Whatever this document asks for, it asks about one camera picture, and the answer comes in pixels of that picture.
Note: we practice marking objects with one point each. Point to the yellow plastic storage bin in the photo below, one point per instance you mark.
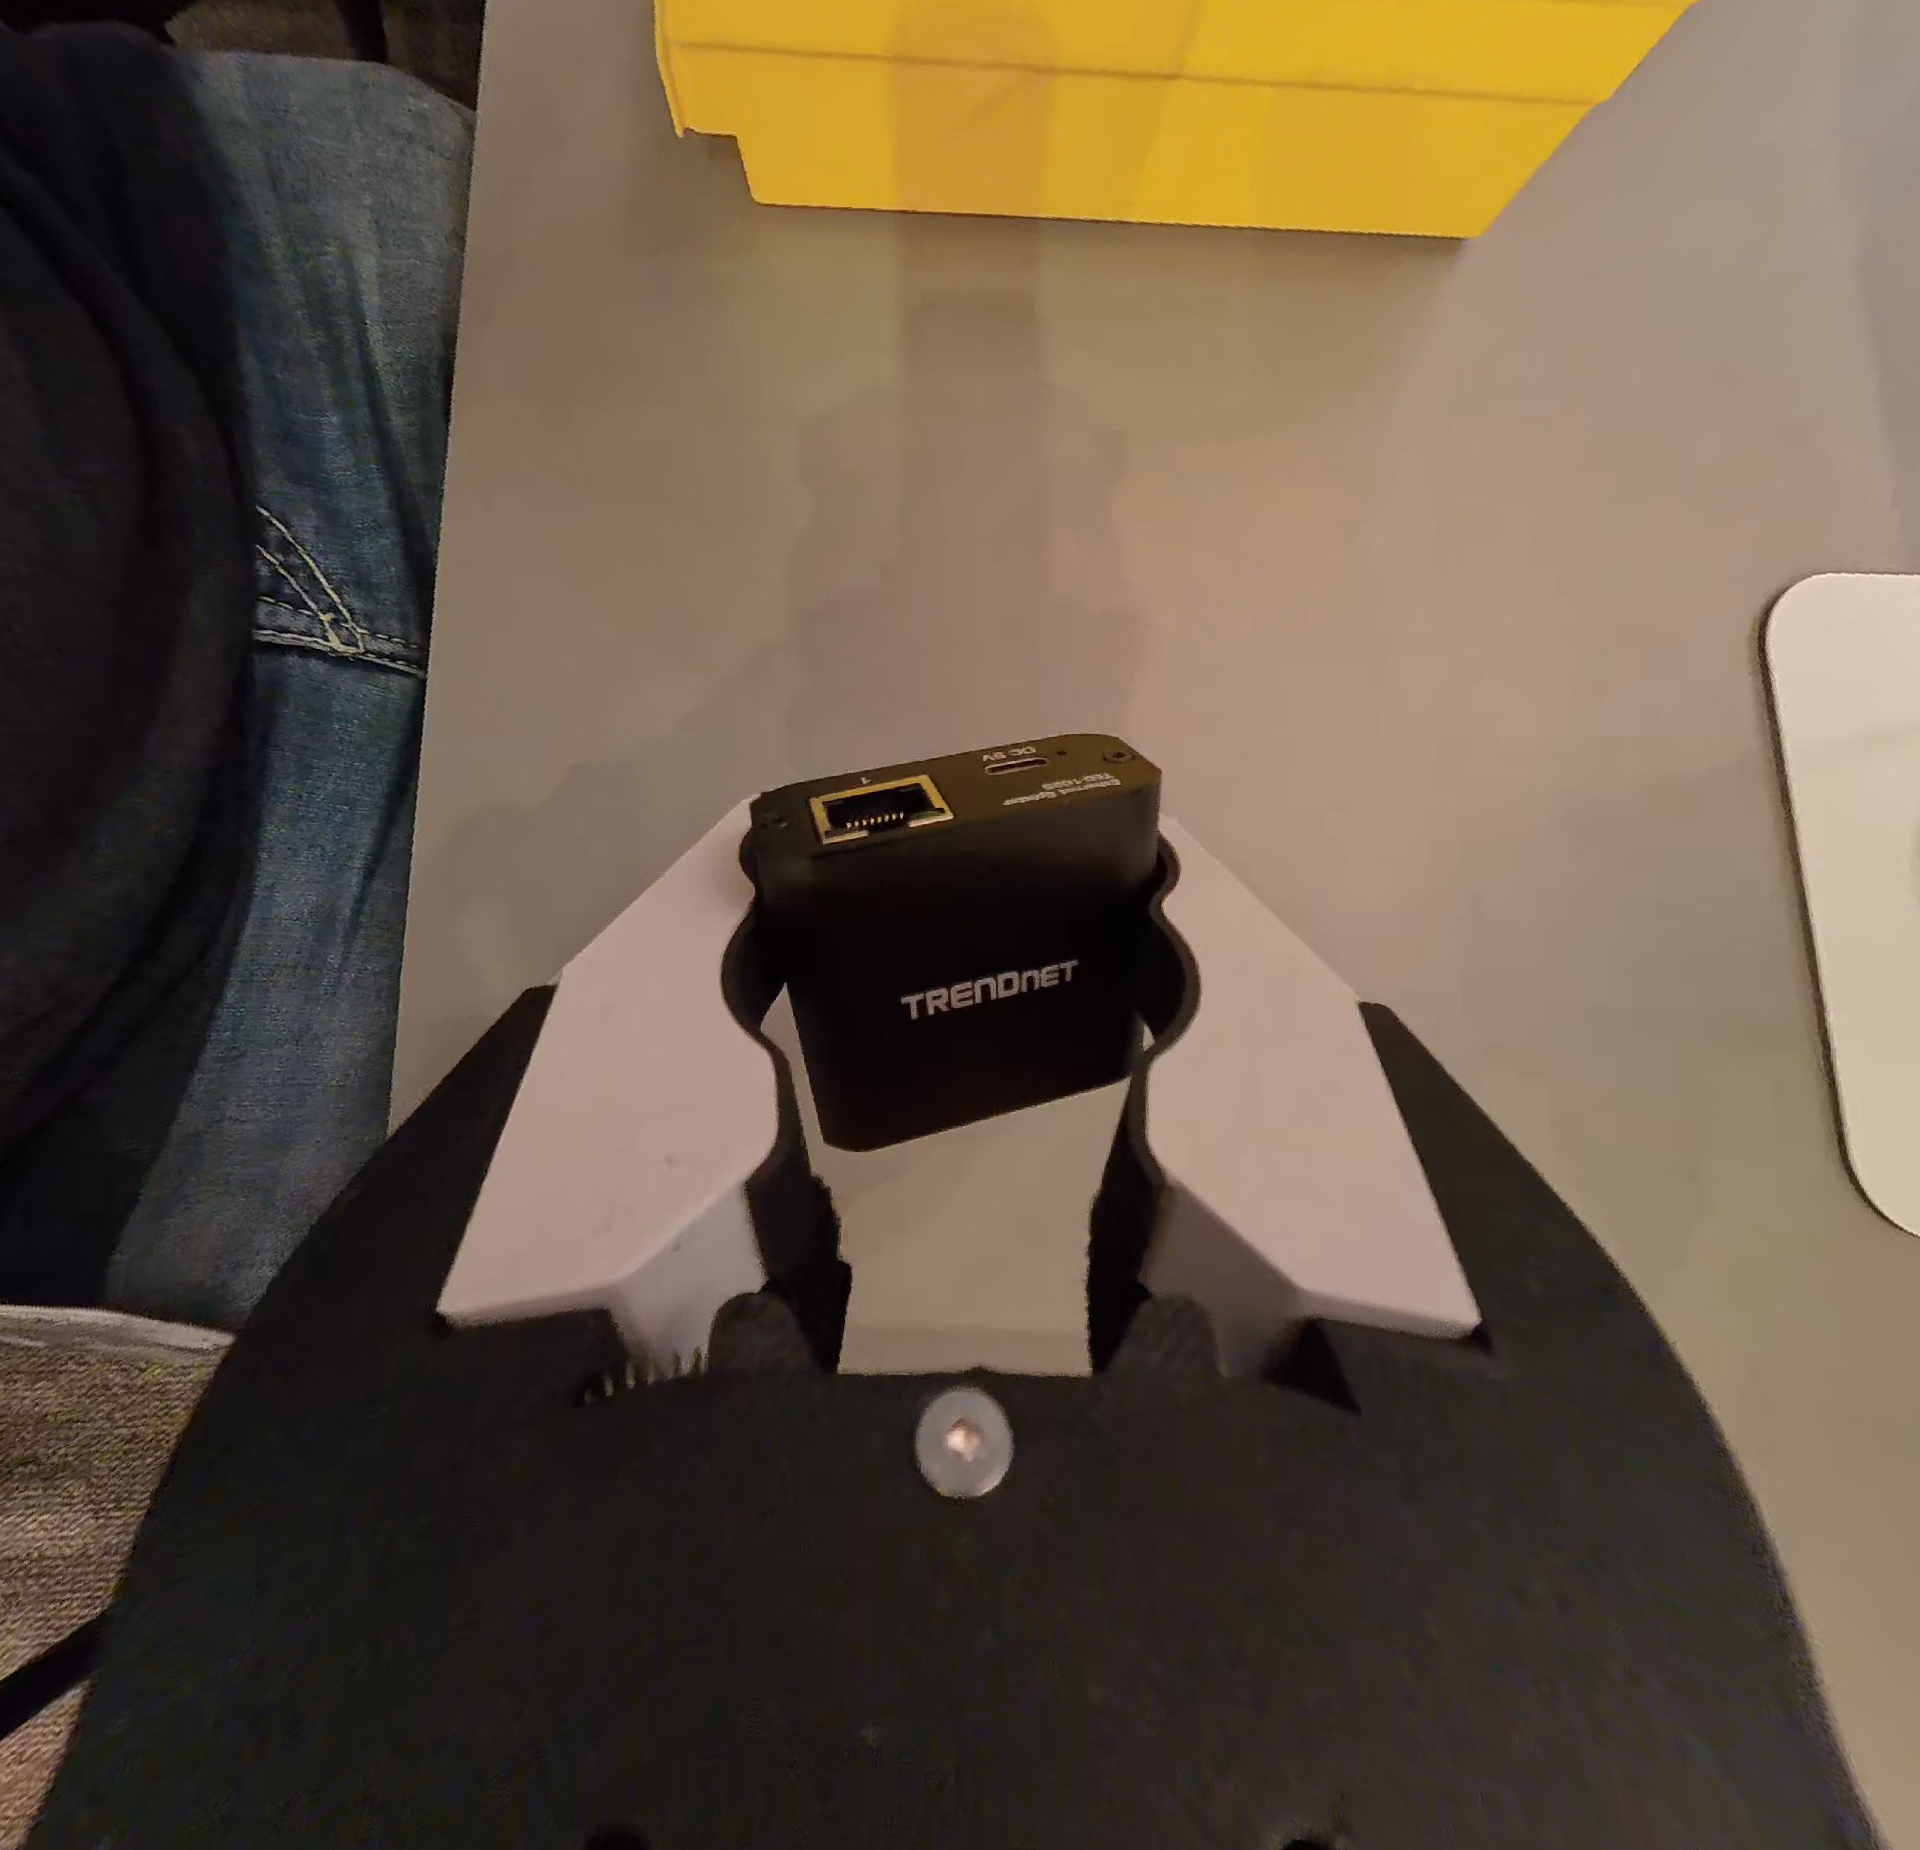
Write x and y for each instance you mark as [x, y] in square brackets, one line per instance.
[1124, 81]

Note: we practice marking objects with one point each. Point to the person's blue jeans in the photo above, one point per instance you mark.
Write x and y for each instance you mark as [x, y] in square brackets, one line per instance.
[330, 678]

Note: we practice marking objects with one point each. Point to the black ethernet splitter box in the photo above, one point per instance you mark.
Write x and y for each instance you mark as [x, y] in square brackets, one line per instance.
[961, 920]

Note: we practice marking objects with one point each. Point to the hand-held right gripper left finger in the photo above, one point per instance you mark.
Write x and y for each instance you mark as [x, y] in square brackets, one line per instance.
[615, 1128]

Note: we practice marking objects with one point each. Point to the person's dark sweater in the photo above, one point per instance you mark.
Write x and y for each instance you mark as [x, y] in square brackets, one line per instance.
[104, 605]

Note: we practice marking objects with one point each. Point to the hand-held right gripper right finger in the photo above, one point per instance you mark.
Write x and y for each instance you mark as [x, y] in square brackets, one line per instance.
[1305, 1144]

